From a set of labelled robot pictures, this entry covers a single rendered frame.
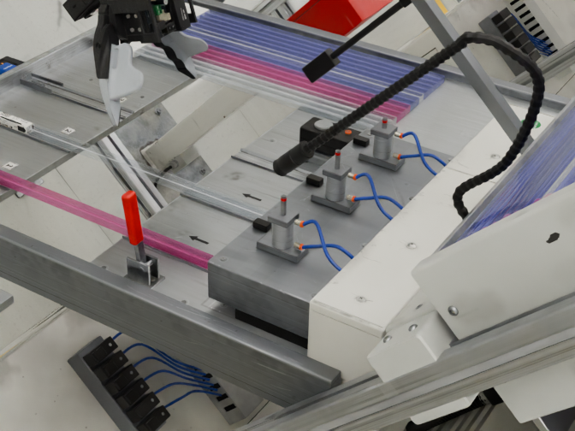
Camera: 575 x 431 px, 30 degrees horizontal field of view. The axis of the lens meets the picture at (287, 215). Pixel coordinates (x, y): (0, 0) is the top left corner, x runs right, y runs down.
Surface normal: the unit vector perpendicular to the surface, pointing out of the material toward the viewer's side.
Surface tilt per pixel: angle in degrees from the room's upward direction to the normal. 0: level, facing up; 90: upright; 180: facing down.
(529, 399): 90
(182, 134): 90
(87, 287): 90
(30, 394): 0
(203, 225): 44
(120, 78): 74
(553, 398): 90
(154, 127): 0
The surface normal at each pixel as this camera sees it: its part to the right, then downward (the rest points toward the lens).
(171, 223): 0.02, -0.83
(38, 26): 0.60, -0.38
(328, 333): -0.53, 0.46
